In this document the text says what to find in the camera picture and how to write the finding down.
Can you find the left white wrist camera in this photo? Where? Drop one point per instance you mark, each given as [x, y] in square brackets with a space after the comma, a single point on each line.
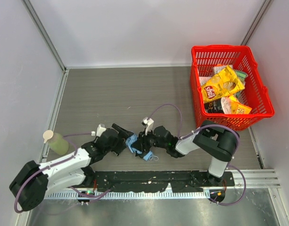
[100, 129]

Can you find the white red snack packet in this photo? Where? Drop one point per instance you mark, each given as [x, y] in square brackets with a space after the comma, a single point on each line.
[203, 80]

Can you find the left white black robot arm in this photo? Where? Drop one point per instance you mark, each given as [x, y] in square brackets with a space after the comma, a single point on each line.
[35, 181]

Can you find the black snack bag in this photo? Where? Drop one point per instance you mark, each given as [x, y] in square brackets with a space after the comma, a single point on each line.
[215, 106]

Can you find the red plastic shopping basket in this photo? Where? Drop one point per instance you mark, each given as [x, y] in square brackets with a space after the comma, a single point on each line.
[255, 94]

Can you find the yellow Lays chip bag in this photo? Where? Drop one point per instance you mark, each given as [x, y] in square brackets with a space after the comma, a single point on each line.
[222, 84]

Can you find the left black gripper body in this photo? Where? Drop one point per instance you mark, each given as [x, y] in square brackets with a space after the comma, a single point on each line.
[120, 139]

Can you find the yellow orange snack bag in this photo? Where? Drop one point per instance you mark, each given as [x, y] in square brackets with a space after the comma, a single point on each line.
[231, 105]

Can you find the aluminium front rail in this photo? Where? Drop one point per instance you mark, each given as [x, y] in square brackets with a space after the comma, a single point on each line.
[167, 194]

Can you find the green snack packet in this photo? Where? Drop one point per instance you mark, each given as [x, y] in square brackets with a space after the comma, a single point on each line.
[241, 75]

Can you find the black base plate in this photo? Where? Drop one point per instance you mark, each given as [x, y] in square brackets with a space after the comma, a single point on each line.
[181, 181]

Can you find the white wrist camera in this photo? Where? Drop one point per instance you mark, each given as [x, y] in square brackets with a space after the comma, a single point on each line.
[100, 129]
[148, 124]

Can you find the light blue folding umbrella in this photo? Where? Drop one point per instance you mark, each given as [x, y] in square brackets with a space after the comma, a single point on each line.
[149, 157]

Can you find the green bottle beige cap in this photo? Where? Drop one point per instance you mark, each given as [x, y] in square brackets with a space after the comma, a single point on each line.
[56, 142]

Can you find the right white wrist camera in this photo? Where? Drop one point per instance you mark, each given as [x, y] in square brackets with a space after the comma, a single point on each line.
[148, 124]

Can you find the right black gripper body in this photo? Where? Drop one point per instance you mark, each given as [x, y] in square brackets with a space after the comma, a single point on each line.
[143, 143]

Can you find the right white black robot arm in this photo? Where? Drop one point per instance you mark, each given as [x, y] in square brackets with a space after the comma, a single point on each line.
[217, 140]

